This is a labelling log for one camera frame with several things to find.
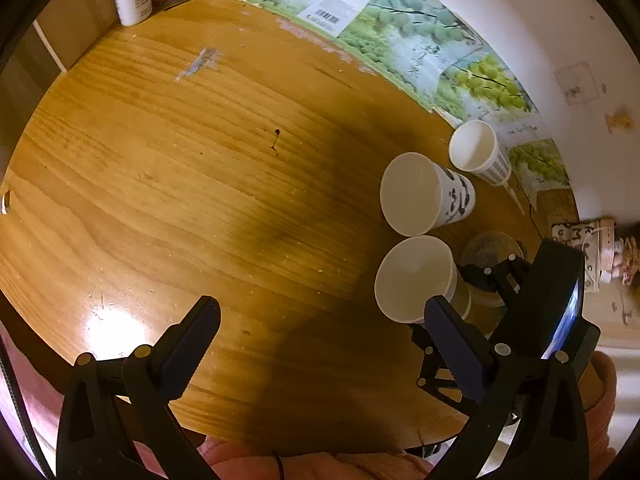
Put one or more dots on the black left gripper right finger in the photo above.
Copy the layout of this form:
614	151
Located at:
551	441

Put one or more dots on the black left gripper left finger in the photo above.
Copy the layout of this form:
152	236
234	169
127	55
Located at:
93	441

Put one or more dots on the brown sleeve paper cup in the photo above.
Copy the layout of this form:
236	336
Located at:
414	271

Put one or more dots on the brown printed plastic cup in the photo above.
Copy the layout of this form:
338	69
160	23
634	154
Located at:
485	251

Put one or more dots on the panda print paper cup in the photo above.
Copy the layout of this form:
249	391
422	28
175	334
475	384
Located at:
417	195

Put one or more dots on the grey checked paper cup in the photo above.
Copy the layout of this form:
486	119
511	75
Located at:
474	148

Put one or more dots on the pink quilted clothing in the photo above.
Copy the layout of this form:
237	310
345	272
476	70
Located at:
236	461

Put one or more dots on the letter print fabric bag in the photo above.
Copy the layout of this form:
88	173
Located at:
595	239

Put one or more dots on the brown haired rag doll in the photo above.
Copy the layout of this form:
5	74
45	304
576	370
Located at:
626	263

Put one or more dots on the green grape picture board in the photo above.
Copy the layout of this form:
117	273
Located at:
445	65

